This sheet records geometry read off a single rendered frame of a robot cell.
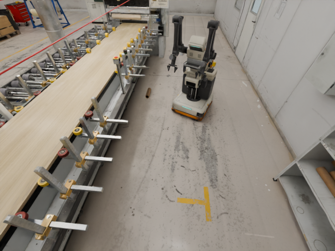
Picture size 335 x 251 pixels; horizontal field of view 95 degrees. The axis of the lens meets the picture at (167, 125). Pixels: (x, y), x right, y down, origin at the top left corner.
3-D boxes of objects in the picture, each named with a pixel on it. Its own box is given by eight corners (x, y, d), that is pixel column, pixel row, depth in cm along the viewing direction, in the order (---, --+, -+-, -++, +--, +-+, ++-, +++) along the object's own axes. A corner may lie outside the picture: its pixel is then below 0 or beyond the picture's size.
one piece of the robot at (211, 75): (185, 91, 327) (190, 50, 268) (210, 98, 310) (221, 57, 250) (178, 99, 307) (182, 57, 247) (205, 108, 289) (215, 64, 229)
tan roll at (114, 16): (160, 20, 427) (160, 14, 418) (159, 21, 419) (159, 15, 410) (109, 18, 434) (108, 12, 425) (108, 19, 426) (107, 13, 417)
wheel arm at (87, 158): (113, 160, 137) (112, 157, 134) (112, 163, 134) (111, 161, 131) (66, 156, 139) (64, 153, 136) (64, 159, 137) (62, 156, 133)
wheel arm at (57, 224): (89, 225, 102) (86, 224, 99) (86, 231, 100) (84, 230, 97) (27, 219, 105) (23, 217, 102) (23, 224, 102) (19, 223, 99)
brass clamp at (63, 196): (77, 182, 124) (74, 180, 121) (68, 199, 115) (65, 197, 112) (70, 182, 125) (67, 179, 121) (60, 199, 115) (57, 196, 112)
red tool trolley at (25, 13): (36, 22, 759) (25, 1, 701) (26, 27, 707) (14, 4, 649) (26, 22, 758) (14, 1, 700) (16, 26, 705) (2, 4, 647)
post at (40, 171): (75, 195, 126) (42, 166, 91) (73, 199, 123) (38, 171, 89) (71, 194, 126) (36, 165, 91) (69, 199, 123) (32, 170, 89)
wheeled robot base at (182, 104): (184, 94, 343) (185, 84, 325) (212, 102, 323) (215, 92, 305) (170, 111, 302) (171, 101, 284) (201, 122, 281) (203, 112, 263)
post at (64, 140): (89, 168, 144) (66, 135, 110) (87, 172, 142) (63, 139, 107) (85, 168, 144) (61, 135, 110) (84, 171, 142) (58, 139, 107)
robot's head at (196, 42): (193, 40, 218) (191, 34, 203) (207, 43, 211) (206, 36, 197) (189, 50, 218) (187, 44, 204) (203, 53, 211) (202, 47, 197)
